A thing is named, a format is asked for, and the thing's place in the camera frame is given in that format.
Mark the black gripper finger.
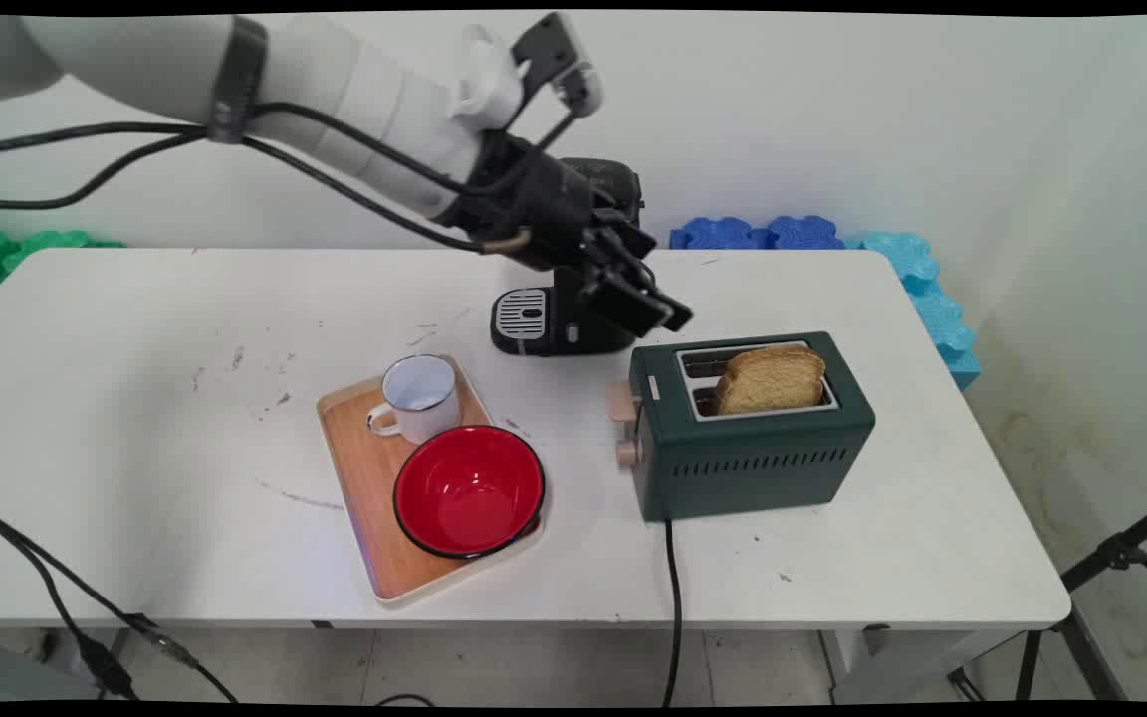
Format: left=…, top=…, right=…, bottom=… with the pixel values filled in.
left=588, top=221, right=695, bottom=330
left=578, top=261, right=676, bottom=338

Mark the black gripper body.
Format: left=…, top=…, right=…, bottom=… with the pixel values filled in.
left=452, top=132, right=646, bottom=276

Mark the beige toaster lever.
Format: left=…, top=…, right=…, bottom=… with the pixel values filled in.
left=604, top=380, right=643, bottom=426

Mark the black coffee machine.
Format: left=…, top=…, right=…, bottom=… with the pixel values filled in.
left=490, top=157, right=646, bottom=358

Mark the dark blue foam mat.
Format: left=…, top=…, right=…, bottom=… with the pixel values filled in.
left=669, top=215, right=846, bottom=252

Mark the toasted bread slice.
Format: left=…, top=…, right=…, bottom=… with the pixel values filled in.
left=714, top=344, right=827, bottom=417

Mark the green two-slot toaster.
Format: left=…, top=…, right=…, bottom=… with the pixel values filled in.
left=628, top=331, right=877, bottom=524

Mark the white enamel mug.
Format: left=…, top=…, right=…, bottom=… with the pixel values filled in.
left=366, top=353, right=462, bottom=446

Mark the red enamel bowl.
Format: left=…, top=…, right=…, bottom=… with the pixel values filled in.
left=392, top=424, right=547, bottom=560

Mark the light blue foam mat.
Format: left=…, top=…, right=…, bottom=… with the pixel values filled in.
left=843, top=231, right=982, bottom=392

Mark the wooden serving tray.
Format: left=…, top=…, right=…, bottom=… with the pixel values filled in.
left=315, top=353, right=548, bottom=609

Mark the green foam mat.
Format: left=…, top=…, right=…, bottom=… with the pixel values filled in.
left=0, top=230, right=126, bottom=297

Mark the black tripod stand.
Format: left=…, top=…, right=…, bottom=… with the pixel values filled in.
left=946, top=492, right=1147, bottom=704

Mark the thin black camera cable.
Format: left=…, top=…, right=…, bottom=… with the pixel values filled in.
left=499, top=108, right=579, bottom=195

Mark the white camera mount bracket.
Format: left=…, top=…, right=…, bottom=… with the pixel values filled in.
left=448, top=24, right=527, bottom=131

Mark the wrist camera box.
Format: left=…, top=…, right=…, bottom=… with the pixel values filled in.
left=511, top=12, right=605, bottom=120

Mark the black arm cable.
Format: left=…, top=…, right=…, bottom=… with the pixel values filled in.
left=0, top=101, right=535, bottom=197
left=0, top=133, right=533, bottom=256

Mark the black toaster power cable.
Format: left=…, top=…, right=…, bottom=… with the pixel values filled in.
left=660, top=517, right=685, bottom=708

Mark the black strap on arm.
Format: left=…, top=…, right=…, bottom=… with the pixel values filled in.
left=206, top=14, right=271, bottom=146

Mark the black floor cable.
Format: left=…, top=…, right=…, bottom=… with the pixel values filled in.
left=0, top=493, right=239, bottom=704
left=0, top=488, right=136, bottom=702

